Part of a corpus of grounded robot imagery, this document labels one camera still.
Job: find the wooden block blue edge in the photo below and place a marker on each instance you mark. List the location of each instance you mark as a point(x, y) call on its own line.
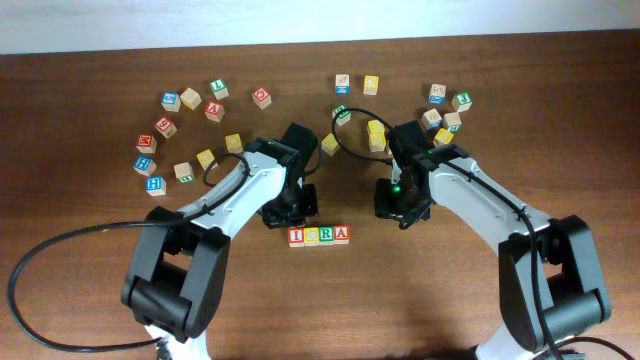
point(431, 119)

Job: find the green letter Z block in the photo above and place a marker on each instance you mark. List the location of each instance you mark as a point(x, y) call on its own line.
point(342, 115)

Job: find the red letter Q block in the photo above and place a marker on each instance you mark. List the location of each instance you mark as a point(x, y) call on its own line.
point(262, 97)

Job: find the yellow framed wooden block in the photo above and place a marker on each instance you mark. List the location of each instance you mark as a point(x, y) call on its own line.
point(234, 143)

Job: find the plain wooden block top left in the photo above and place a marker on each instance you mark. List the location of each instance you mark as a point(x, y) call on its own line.
point(190, 98)

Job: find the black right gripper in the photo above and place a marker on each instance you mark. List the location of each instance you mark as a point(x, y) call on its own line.
point(384, 206)

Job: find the yellow block right cluster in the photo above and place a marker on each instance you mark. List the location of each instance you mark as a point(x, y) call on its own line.
point(443, 137)

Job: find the red letter I block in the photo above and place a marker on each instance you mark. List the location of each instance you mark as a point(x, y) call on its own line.
point(295, 237)

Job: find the green letter J block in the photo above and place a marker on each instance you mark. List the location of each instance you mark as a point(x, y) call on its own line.
point(462, 101)

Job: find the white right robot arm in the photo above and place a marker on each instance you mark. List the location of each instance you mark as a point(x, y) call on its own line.
point(551, 285)

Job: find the blue letter H block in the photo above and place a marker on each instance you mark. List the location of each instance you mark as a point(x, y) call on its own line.
point(156, 186)

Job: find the yellow block top row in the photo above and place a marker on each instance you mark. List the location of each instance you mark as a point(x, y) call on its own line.
point(371, 85)

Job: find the wooden H block blue side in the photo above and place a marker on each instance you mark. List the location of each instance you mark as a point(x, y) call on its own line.
point(437, 94)

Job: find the yellow letter C block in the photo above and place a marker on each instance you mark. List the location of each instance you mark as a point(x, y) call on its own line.
point(311, 236)

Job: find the red letter M block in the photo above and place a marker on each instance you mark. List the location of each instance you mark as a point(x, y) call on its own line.
point(146, 144)

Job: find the yellow block upper centre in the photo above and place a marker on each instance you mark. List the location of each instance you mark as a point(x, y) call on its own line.
point(375, 127)

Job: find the green letter L block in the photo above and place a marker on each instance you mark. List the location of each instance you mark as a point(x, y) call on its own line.
point(219, 89)

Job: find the red letter a block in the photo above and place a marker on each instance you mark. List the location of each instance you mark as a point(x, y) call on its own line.
point(341, 234)
point(214, 111)

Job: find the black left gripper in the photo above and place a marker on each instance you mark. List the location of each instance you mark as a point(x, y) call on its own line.
point(275, 219)

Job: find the plain wooden K block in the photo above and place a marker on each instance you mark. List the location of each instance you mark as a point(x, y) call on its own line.
point(184, 172)

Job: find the yellow letter G block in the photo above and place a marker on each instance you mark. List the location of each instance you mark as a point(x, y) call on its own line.
point(206, 159)

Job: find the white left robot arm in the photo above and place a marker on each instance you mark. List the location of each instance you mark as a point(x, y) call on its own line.
point(175, 279)

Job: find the blue letter G block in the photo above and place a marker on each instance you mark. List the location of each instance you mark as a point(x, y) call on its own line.
point(171, 101)

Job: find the yellow block mid centre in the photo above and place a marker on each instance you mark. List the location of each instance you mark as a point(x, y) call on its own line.
point(330, 145)

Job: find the red number 6 block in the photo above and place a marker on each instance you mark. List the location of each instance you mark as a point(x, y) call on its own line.
point(165, 127)

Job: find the wooden block green side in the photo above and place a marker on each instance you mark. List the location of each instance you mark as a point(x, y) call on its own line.
point(451, 121)

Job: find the green letter R block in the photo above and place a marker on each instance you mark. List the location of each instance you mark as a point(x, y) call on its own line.
point(326, 235)

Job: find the yellow block lower centre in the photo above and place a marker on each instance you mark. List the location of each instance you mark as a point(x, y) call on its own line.
point(377, 142)

